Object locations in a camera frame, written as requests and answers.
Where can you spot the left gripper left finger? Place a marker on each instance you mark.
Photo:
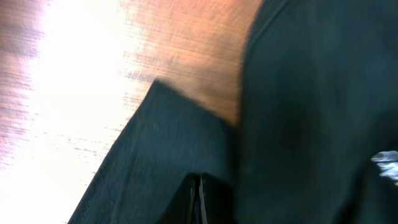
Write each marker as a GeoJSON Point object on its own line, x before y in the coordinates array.
{"type": "Point", "coordinates": [182, 207]}

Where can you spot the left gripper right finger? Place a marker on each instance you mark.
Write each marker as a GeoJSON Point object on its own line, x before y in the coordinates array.
{"type": "Point", "coordinates": [216, 201]}

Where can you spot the black polo shirt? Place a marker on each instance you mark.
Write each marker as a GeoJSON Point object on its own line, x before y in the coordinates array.
{"type": "Point", "coordinates": [318, 124]}

